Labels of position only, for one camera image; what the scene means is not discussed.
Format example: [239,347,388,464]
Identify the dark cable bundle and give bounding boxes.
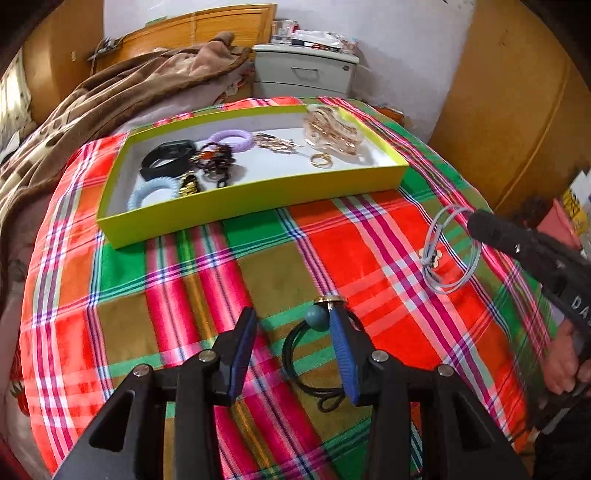
[88,37,123,61]

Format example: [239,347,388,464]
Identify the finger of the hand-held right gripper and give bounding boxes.
[467,209,555,273]

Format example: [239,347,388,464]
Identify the black cord teal bead tie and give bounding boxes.
[281,295,365,414]

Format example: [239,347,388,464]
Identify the gold pendant jewelry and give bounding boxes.
[254,133,305,155]

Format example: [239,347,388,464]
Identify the colourful packages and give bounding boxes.
[538,168,591,259]

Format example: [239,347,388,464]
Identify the blue spiral hair tie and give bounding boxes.
[127,179,185,212]

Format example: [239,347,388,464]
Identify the black fitness band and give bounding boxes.
[140,139,197,182]

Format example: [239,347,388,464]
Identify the wooden wardrobe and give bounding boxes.
[429,0,591,217]

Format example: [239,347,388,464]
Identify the wooden headboard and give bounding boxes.
[95,4,278,70]

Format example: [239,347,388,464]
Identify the patterned curtain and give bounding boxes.
[0,51,33,158]

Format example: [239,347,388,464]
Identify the translucent gold hair claw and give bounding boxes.
[302,105,363,158]

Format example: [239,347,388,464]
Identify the dark beaded bracelet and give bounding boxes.
[189,143,237,189]

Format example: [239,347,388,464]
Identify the person's right hand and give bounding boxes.
[542,318,585,395]

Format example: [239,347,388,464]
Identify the thin grey hair tie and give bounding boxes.
[420,205,483,294]

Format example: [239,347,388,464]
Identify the yellow-green cardboard box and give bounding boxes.
[96,104,409,250]

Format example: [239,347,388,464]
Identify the clutter on nightstand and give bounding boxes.
[291,28,358,52]

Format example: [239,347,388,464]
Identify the floral bed sheet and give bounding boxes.
[0,217,56,480]

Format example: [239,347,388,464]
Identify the wooden cabinet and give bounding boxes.
[23,0,105,125]

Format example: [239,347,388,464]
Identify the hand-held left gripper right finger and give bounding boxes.
[329,305,532,480]

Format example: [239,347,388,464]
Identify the plaid cloth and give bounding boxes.
[18,96,561,480]

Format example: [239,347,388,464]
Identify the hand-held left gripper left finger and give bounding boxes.
[53,307,258,480]

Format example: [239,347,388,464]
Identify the brown spotted blanket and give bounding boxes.
[0,32,252,305]

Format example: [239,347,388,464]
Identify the white nightstand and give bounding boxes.
[252,42,361,100]

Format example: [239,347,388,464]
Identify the clear glass cup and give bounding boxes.
[271,19,296,45]

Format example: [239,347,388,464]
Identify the gold and black charm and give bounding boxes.
[178,173,204,197]

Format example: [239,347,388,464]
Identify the purple spiral hair tie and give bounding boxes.
[205,130,254,155]

